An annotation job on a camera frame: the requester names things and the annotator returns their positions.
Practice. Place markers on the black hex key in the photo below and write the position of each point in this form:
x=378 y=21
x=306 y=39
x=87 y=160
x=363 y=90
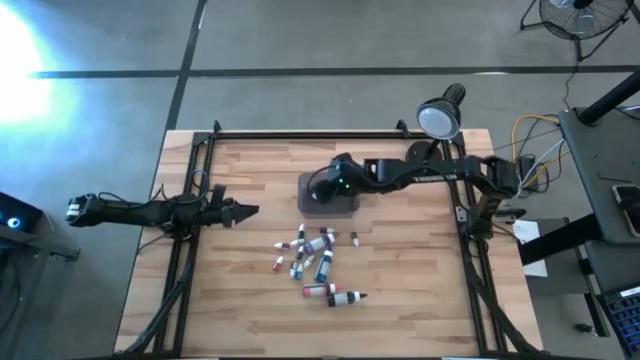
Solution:
x=615 y=179

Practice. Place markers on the black desk lamp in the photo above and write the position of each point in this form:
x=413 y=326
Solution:
x=438 y=119

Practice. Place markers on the black box with blue light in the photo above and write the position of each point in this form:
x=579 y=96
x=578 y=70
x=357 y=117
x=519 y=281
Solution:
x=20 y=210

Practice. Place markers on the white paper sheet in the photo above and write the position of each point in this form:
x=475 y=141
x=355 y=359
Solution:
x=527 y=231

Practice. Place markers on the large red food coloring bottle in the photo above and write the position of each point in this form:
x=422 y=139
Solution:
x=320 y=290

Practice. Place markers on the small black food coloring bottle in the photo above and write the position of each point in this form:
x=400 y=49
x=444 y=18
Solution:
x=354 y=239
x=293 y=270

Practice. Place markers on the smartphone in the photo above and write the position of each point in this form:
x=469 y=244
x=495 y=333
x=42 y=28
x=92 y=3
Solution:
x=631 y=205

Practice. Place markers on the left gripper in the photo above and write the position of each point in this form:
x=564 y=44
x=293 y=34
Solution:
x=217 y=212

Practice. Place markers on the small dark food coloring bottle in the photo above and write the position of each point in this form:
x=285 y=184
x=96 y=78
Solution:
x=300 y=252
x=301 y=231

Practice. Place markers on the purple and white box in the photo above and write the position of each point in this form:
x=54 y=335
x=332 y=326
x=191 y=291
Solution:
x=319 y=243

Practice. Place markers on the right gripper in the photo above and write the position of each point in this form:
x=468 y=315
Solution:
x=330 y=190

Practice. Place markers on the large blue food coloring bottle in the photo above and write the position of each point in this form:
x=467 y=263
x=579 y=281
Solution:
x=324 y=265

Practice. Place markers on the black aluminium table frame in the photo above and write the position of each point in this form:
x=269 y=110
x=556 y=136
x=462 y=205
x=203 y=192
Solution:
x=325 y=135

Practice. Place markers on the black metal stand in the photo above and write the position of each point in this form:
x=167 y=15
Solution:
x=50 y=245

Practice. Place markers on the large black food coloring bottle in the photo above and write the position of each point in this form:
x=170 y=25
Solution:
x=345 y=298

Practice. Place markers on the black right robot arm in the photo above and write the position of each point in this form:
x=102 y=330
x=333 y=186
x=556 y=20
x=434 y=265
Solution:
x=430 y=175

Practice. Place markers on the small red food coloring bottle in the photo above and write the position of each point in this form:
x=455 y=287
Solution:
x=282 y=245
x=278 y=263

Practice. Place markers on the small black floor object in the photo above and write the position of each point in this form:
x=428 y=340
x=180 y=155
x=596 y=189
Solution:
x=582 y=328

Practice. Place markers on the grey side table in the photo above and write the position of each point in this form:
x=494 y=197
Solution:
x=590 y=165

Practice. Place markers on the black side table beam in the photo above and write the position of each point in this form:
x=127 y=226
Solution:
x=560 y=240

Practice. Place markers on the black floor fan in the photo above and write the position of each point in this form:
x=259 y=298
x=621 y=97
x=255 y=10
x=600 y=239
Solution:
x=582 y=17

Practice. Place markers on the black keyboard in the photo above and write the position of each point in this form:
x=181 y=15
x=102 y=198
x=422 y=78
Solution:
x=625 y=320

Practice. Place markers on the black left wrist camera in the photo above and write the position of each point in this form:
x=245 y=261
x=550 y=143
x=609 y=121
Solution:
x=218 y=192

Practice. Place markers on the black round pole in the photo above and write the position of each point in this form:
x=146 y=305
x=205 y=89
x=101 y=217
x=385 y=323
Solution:
x=610 y=100

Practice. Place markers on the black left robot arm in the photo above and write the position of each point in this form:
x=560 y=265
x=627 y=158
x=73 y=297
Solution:
x=130 y=210

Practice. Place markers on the grey translucent plastic bin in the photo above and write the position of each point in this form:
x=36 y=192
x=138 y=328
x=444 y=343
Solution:
x=342 y=207

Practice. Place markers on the small white food coloring bottle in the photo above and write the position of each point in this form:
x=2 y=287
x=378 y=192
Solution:
x=297 y=242

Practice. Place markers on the black power strip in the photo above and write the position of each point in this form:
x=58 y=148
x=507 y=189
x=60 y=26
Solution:
x=526 y=167

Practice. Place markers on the small maroon food coloring bottle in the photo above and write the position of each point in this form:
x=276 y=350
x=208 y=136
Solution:
x=326 y=230

